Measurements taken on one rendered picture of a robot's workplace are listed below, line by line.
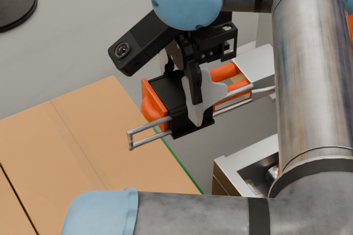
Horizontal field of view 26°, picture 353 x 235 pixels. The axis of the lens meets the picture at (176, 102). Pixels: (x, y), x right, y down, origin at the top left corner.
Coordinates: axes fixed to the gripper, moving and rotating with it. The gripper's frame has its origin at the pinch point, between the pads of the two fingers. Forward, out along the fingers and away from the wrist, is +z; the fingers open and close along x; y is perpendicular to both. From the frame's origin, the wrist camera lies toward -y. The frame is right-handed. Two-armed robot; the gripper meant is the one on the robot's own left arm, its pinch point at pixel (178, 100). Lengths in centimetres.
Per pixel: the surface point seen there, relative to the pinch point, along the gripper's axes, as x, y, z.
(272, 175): 28, 39, 74
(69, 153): 57, -5, 73
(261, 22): 113, 88, 107
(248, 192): 22, 29, 67
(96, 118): 66, 6, 73
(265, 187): 29, 38, 79
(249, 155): 33, 35, 68
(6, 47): 163, 1, 126
